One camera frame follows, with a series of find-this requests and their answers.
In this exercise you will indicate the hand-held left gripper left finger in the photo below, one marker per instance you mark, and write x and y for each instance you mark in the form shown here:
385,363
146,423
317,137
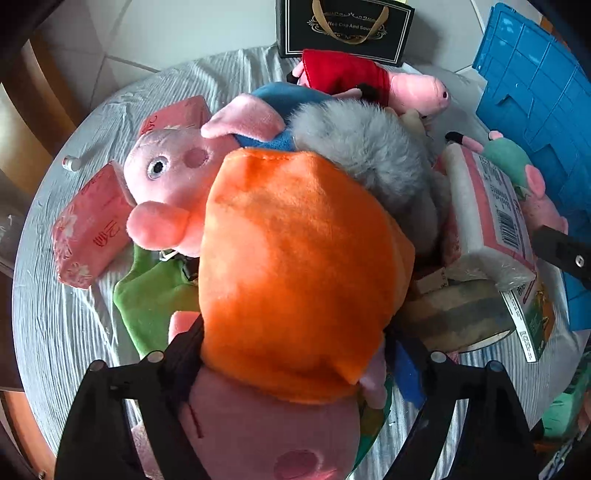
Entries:
184,353

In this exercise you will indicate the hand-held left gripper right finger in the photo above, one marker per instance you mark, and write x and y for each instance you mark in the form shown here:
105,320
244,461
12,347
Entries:
408,378

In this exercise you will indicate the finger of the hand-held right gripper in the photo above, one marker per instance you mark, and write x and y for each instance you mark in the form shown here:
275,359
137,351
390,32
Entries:
563,254

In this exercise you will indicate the white pink striped tissue pack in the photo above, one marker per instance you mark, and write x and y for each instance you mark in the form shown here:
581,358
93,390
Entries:
489,221

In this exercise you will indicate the pig plush with orange dress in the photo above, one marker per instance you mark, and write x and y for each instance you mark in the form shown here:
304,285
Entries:
286,258

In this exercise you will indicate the blue plastic crate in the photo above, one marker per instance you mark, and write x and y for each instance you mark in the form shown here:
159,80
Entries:
531,83

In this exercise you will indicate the green plastic bag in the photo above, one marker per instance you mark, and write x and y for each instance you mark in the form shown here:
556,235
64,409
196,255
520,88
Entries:
375,417

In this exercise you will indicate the green frog plush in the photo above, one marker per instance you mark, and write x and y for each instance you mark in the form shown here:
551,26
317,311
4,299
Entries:
147,295

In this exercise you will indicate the orange green carton box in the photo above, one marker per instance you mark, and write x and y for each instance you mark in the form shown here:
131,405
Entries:
531,323

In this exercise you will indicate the clear packing tape roll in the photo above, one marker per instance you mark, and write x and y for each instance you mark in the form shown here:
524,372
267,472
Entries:
461,314

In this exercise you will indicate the small pig plush green dress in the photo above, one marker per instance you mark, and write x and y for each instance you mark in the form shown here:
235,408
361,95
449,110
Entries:
508,161

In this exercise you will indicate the pig plush with blue shirt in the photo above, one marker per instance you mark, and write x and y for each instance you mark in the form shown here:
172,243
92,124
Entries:
175,184

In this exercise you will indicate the small white red-capped tube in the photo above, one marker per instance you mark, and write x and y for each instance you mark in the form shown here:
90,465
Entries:
71,163

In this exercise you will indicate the pig plush with red dress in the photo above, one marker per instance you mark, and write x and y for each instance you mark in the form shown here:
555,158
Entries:
341,74

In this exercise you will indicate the black gift box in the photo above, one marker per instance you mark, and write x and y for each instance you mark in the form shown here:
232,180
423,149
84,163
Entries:
346,23

